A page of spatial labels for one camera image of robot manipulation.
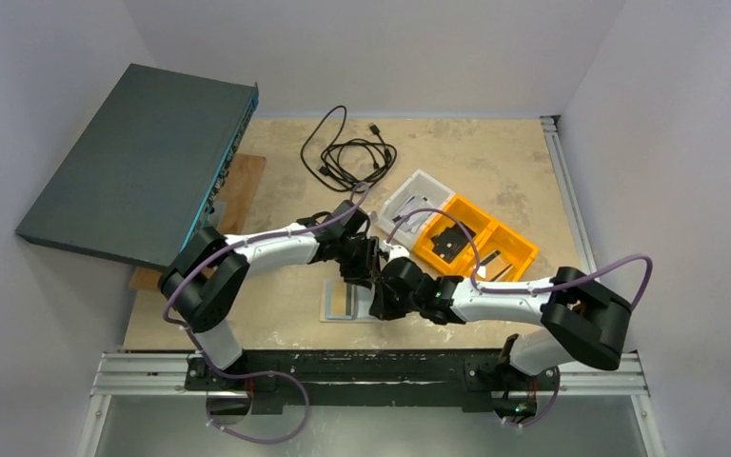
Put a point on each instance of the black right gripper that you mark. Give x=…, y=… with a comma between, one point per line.
x=385, y=301

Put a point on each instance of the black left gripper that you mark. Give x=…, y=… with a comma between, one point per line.
x=361, y=268

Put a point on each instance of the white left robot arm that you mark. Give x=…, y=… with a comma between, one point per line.
x=205, y=278

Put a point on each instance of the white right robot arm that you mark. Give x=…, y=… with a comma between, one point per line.
x=579, y=318

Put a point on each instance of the papers in white bin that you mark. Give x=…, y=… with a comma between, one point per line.
x=411, y=223

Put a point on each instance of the black part in orange bin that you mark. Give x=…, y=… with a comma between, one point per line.
x=449, y=243

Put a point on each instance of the white plastic bin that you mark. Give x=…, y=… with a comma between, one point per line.
x=420, y=190

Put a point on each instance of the orange plastic bin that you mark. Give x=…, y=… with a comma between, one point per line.
x=496, y=251

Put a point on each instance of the brown wooden board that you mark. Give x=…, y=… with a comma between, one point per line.
x=234, y=198

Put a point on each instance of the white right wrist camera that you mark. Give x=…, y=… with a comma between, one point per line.
x=393, y=252

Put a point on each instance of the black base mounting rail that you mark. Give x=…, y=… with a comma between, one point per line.
x=265, y=381

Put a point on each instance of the dark grey network switch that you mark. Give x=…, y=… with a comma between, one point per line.
x=142, y=176

